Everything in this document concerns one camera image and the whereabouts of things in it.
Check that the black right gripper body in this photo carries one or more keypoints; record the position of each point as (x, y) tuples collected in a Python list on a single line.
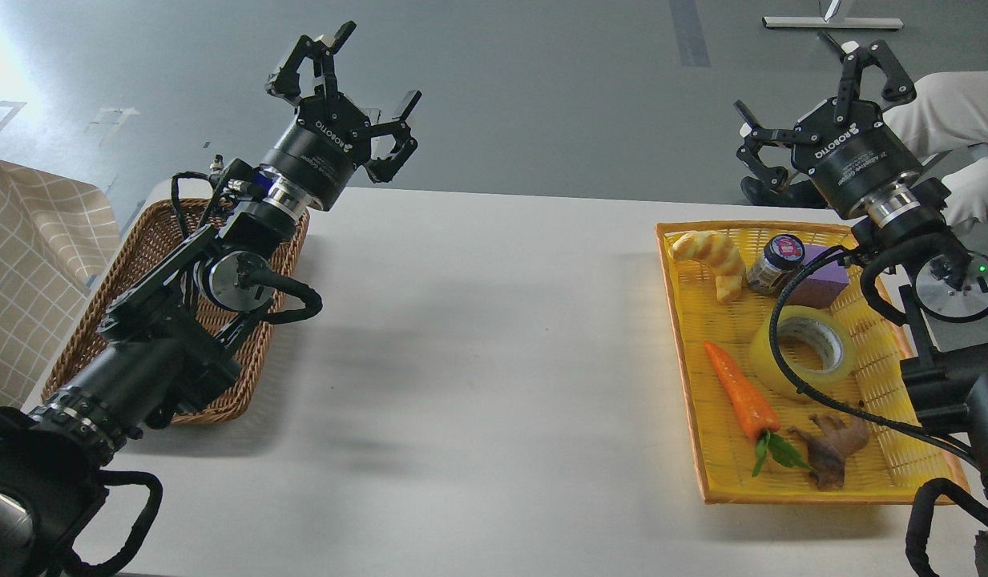
[(849, 162)]

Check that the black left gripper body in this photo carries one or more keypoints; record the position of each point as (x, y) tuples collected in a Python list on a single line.
[(316, 151)]

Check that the yellow tape roll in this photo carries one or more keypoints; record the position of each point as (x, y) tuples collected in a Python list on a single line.
[(812, 343)]

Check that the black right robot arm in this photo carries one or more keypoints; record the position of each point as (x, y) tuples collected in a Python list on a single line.
[(915, 270)]

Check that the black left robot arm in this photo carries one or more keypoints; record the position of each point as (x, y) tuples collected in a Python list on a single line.
[(173, 338)]

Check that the black shoe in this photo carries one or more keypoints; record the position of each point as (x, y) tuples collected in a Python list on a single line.
[(798, 195)]

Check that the person in white clothing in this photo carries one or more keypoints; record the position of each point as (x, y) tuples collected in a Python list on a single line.
[(950, 111)]

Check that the small dark glass jar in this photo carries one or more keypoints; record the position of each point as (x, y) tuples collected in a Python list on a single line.
[(780, 259)]

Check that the toy bread croissant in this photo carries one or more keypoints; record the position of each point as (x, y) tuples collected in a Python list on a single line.
[(720, 255)]

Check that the white metal stand base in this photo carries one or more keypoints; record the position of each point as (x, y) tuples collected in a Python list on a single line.
[(834, 15)]

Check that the purple foam block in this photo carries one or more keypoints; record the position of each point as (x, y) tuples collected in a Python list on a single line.
[(820, 289)]

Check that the brown wicker basket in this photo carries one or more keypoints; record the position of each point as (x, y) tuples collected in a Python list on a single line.
[(154, 234)]

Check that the yellow plastic basket tray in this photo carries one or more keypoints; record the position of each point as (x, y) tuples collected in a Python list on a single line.
[(889, 470)]

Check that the orange toy carrot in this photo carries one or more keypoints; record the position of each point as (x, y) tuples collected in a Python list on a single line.
[(757, 419)]

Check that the beige checkered cloth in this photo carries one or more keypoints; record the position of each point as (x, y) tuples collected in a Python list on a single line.
[(56, 236)]

